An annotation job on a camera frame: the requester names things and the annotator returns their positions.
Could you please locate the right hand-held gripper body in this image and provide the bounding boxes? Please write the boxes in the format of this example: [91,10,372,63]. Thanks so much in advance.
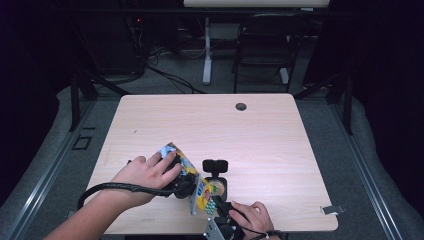
[203,204,246,240]

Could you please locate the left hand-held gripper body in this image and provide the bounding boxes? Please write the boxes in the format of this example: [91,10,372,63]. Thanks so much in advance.
[166,155,201,216]

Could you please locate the yellow green snack pouch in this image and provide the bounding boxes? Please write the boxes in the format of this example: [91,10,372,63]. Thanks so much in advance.
[156,142,218,216]

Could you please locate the clear jar with black lid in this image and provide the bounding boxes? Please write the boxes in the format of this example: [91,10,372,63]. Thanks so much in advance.
[202,159,230,203]

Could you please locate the person's right hand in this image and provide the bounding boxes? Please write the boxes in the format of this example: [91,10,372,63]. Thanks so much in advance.
[229,200,275,239]

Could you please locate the person's left hand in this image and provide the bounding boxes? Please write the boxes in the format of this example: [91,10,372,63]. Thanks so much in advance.
[111,150,184,205]

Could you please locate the white desk leg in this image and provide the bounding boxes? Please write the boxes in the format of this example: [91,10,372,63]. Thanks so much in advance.
[202,16,213,86]

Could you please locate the black metal stand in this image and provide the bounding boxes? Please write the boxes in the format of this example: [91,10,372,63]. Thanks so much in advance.
[68,71,131,132]
[293,71,354,136]

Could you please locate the black folding chair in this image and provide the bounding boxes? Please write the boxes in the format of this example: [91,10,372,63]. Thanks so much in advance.
[232,13,311,94]

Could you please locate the white desk top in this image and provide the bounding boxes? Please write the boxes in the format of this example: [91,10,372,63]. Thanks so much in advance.
[183,0,332,8]

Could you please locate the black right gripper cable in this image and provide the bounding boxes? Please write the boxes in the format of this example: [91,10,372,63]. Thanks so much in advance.
[229,208,284,240]

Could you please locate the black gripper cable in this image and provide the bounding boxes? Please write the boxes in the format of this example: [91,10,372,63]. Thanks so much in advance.
[77,181,175,211]
[229,208,284,240]

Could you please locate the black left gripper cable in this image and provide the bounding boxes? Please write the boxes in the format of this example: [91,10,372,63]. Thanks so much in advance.
[77,181,175,211]

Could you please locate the black floor cables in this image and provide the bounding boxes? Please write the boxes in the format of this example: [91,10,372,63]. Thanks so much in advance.
[146,64,206,95]

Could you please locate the aluminium floor rail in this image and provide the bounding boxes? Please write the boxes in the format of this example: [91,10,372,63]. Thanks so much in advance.
[3,99,98,240]
[329,99,404,240]

